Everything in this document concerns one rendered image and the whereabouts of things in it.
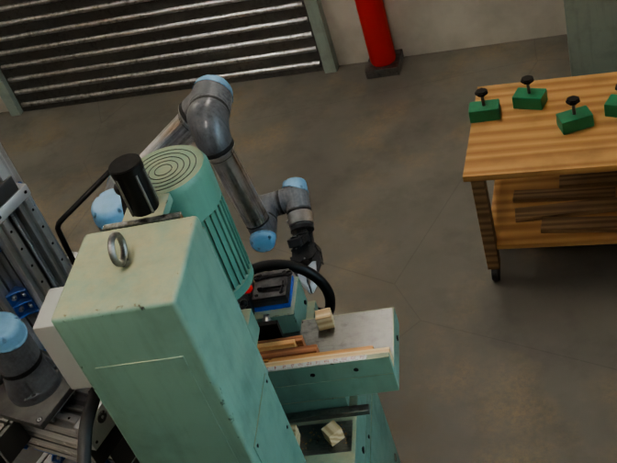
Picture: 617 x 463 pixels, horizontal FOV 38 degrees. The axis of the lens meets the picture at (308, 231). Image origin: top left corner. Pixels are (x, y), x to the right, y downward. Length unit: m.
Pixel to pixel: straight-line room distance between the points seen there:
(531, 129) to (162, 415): 2.03
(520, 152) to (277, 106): 2.02
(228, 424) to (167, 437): 0.12
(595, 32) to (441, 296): 1.23
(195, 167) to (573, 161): 1.69
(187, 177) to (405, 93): 3.08
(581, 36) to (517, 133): 0.71
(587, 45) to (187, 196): 2.48
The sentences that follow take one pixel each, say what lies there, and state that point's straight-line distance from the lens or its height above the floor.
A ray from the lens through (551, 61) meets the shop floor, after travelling 4.73.
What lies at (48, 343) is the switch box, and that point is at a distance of 1.61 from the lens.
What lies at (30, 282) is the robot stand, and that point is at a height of 1.01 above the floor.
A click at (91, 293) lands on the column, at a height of 1.52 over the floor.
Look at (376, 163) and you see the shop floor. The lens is 4.25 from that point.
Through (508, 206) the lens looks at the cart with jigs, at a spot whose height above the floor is 0.18.
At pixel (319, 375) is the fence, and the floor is 0.92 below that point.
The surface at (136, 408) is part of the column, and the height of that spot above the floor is 1.29.
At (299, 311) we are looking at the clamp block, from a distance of 2.22.
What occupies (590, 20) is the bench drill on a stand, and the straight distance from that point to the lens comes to 3.84.
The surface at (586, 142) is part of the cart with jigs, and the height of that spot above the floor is 0.53.
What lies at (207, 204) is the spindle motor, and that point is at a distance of 1.75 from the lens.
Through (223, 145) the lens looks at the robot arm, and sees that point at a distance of 2.45.
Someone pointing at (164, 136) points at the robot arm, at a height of 1.15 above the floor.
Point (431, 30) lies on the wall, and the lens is 4.95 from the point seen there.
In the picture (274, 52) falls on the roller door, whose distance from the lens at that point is 5.13.
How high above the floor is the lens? 2.40
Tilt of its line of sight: 37 degrees down
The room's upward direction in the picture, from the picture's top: 19 degrees counter-clockwise
